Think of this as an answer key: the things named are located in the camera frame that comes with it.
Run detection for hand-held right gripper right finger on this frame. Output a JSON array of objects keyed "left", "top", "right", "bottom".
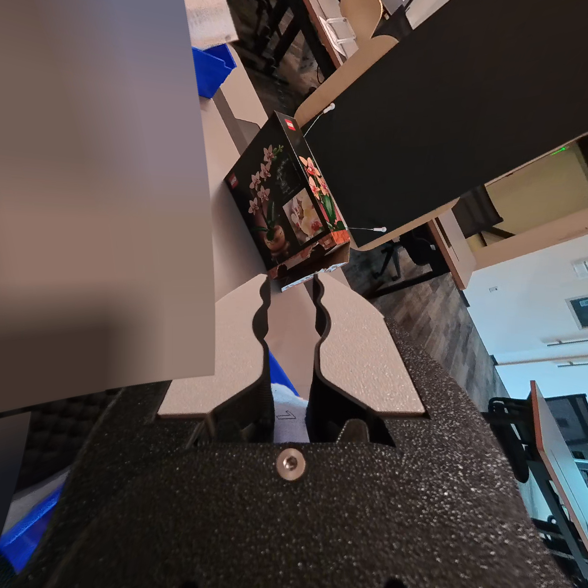
[{"left": 309, "top": 273, "right": 425, "bottom": 419}]

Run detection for clear acrylic stand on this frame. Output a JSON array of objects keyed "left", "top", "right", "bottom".
[{"left": 317, "top": 16, "right": 356, "bottom": 55}]

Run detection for black office chair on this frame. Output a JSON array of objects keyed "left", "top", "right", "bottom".
[
  {"left": 367, "top": 227, "right": 448, "bottom": 285},
  {"left": 487, "top": 396, "right": 536, "bottom": 483}
]

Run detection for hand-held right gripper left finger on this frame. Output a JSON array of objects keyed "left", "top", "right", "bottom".
[{"left": 158, "top": 274, "right": 272, "bottom": 418}]

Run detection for circle print white paper bag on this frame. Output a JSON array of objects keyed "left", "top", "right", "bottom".
[{"left": 271, "top": 383, "right": 311, "bottom": 444}]

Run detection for orchid print lego box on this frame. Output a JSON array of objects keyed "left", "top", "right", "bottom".
[{"left": 224, "top": 110, "right": 352, "bottom": 293}]

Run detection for wooden office desk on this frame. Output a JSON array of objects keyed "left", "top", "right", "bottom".
[
  {"left": 528, "top": 380, "right": 588, "bottom": 552},
  {"left": 429, "top": 209, "right": 478, "bottom": 290}
]

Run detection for black standing panel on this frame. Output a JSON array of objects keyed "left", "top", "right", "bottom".
[{"left": 294, "top": 0, "right": 588, "bottom": 252}]

